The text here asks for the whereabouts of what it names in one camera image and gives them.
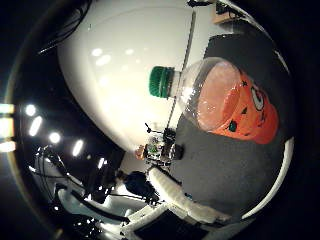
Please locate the ceiling light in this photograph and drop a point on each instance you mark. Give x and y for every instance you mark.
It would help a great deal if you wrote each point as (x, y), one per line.
(30, 110)
(54, 137)
(77, 147)
(35, 126)

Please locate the clear bottle orange label green cap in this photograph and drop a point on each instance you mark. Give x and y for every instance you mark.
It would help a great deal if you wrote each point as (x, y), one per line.
(233, 103)

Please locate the person in dark clothes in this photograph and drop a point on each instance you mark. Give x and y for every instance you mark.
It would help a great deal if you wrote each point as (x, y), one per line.
(139, 186)

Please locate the small orange object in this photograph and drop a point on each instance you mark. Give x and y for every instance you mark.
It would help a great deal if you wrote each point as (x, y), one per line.
(140, 152)

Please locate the black device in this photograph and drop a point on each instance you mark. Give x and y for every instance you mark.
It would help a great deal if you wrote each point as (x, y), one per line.
(173, 149)

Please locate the dark grey table mat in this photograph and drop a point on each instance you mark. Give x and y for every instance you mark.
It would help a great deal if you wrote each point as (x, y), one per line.
(230, 166)

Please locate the clear cup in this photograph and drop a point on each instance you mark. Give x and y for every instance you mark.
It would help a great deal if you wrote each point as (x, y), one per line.
(153, 149)

